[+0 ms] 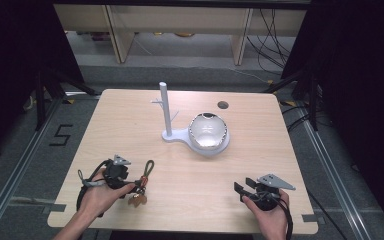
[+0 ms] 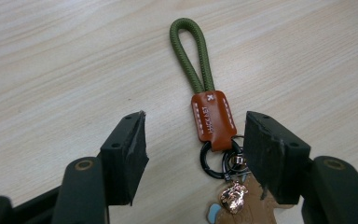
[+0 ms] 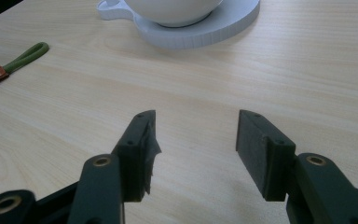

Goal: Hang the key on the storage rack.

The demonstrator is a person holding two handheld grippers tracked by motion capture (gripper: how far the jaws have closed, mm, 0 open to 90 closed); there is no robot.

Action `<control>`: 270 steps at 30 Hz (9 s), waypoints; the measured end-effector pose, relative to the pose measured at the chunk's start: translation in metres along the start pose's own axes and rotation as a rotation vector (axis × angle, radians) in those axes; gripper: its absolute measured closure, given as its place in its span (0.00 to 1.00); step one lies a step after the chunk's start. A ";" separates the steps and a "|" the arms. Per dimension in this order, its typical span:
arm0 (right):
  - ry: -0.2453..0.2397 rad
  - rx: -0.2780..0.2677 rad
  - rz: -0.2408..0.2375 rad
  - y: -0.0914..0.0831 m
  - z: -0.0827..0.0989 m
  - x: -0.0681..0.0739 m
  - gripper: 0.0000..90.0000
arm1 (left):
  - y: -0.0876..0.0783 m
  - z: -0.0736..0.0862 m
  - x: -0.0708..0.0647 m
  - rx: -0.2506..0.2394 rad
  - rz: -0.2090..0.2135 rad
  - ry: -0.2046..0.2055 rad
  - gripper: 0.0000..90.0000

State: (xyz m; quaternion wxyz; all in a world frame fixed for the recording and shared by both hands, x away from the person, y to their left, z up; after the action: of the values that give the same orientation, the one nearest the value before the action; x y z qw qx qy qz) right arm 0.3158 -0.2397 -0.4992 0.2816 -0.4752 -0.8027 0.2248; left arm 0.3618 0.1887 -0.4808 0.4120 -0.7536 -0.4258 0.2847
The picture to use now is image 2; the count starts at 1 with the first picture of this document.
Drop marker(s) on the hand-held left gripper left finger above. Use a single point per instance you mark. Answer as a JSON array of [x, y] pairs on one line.
[[122, 161]]

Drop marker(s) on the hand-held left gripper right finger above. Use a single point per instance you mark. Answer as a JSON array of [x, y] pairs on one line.
[[279, 161]]

